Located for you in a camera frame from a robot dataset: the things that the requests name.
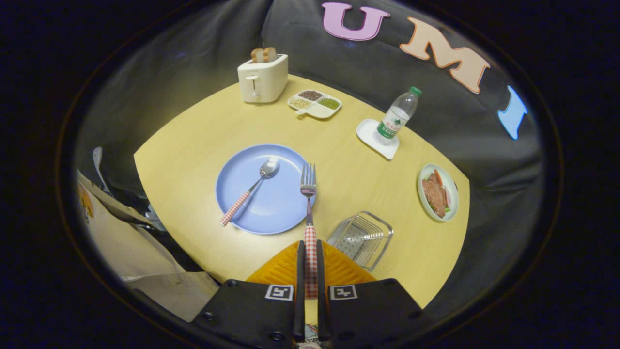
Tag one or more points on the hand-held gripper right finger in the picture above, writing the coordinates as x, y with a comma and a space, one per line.
321, 271

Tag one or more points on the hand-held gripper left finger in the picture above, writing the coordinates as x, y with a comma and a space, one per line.
300, 271

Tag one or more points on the metal cutlery drainer basket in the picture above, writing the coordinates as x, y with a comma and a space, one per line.
361, 237

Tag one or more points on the blue round plate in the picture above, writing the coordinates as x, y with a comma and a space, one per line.
276, 203

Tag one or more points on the green plate with meat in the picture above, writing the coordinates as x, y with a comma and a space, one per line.
436, 194

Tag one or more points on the white square coaster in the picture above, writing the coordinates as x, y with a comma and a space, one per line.
368, 133

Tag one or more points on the white divided dish with beans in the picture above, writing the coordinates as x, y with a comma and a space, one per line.
319, 110

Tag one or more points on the clear plastic water bottle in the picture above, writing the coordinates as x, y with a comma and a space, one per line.
395, 118

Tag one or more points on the white toaster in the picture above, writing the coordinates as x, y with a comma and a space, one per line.
264, 80

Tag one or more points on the toasted bread slice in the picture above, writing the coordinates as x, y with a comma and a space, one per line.
270, 54
257, 55

